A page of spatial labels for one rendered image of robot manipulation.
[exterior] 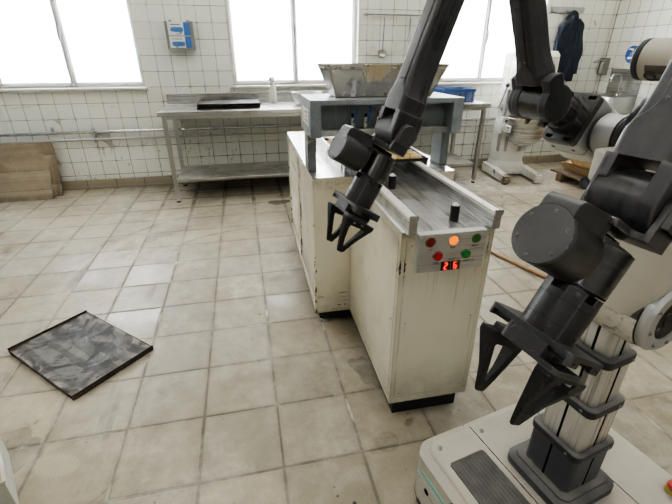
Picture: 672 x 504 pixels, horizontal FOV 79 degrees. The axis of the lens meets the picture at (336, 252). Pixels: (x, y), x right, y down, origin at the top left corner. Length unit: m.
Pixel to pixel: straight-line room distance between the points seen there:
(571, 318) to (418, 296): 1.04
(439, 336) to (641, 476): 0.69
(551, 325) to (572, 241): 0.10
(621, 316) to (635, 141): 0.60
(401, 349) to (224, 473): 0.78
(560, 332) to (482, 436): 1.06
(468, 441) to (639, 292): 0.73
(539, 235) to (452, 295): 1.14
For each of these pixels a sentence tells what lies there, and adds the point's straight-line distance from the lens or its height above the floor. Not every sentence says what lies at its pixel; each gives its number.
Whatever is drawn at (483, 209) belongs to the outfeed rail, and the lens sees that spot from 1.46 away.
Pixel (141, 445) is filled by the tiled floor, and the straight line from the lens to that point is 1.89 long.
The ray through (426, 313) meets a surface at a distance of 1.52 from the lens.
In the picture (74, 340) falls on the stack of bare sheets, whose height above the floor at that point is 0.02.
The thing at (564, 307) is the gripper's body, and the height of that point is 1.13.
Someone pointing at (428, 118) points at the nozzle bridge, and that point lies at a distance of 2.10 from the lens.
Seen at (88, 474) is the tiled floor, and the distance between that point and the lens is 1.88.
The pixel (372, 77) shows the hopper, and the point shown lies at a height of 1.27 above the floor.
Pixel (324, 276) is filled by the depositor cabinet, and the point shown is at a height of 0.31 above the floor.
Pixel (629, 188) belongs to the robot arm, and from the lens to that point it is 0.47.
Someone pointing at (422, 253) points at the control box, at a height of 0.77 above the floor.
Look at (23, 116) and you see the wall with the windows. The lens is 5.40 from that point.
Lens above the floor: 1.36
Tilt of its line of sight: 26 degrees down
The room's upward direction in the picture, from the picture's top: straight up
